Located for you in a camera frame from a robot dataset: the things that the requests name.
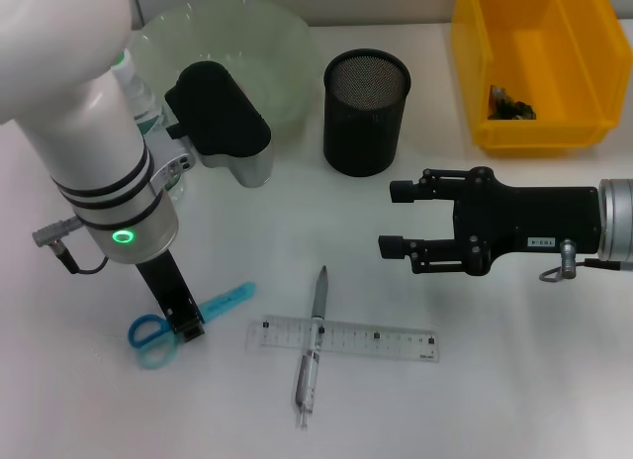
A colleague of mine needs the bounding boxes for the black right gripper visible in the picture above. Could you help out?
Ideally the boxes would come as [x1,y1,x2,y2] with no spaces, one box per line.
[377,165,602,279]

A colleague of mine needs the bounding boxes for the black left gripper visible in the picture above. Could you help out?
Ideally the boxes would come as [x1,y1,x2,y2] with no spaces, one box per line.
[135,249,207,343]

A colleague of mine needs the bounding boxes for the blue scissors with cover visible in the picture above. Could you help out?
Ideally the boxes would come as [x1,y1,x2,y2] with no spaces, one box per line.
[127,280,257,372]

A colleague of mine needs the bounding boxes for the green plastic wrapper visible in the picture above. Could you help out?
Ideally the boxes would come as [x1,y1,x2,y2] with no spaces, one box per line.
[488,84,539,122]

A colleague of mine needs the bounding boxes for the clear green-label water bottle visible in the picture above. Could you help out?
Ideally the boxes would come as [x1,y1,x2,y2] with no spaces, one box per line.
[109,47,188,206]

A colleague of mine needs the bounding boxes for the black mesh pen holder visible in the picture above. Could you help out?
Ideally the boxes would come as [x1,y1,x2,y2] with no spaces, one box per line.
[322,47,412,178]

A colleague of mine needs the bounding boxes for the grey clear pen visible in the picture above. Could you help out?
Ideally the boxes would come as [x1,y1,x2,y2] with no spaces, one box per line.
[295,264,331,429]

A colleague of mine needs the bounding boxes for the clear plastic ruler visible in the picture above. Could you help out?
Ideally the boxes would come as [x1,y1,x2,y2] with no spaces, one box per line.
[246,314,440,364]

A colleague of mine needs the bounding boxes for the translucent green fruit bowl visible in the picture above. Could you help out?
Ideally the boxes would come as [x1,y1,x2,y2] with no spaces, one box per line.
[126,0,320,134]

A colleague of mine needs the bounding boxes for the yellow plastic bin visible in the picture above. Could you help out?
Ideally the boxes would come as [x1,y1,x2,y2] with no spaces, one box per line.
[449,0,633,157]

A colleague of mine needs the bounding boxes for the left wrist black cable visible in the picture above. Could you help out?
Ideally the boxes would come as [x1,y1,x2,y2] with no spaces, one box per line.
[32,216,109,275]

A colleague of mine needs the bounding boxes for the right wrist grey cable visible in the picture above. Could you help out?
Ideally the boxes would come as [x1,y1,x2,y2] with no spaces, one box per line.
[538,237,633,283]

